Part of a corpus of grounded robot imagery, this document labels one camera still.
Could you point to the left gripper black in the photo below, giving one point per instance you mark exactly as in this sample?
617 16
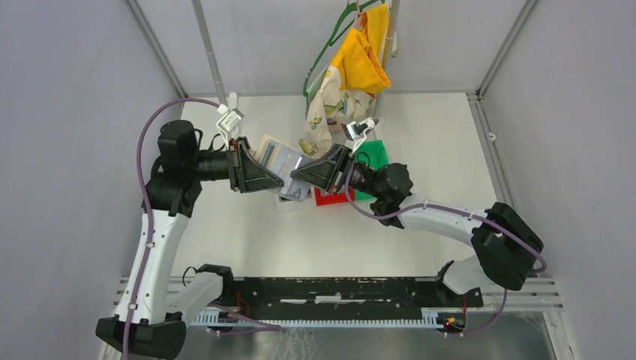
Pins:
247 172

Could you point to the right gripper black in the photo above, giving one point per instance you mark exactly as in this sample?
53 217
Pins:
322 172

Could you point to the beige card holder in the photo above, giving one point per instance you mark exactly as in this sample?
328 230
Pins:
281 159

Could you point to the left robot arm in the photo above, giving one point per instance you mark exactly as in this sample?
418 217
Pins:
147 322

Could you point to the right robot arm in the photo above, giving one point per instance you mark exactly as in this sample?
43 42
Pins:
506 250

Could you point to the red plastic bin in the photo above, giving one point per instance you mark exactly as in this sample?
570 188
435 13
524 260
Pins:
324 198

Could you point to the clear plastic bin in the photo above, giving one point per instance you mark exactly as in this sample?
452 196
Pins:
287 205

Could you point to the green plastic bin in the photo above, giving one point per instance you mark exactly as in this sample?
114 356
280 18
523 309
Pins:
369 158

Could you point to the left white rack foot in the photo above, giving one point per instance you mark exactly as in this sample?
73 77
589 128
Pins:
232 101

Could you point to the yellow patterned garment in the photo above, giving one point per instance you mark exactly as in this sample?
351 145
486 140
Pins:
346 88

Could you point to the green clothes hanger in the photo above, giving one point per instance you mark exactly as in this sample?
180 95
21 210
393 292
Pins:
344 21

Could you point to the right metal rack pole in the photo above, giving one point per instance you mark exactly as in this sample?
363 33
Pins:
393 11

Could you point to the metal rack pole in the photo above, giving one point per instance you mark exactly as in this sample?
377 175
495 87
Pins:
209 51
393 11

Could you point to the left metal rack pole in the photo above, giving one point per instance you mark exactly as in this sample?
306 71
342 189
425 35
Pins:
209 51

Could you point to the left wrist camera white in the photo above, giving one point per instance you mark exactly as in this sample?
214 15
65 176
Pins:
229 123

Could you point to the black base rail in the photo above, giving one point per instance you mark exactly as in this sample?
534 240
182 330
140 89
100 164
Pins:
343 298

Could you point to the white slotted cable duct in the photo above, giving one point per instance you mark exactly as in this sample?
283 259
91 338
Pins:
427 320

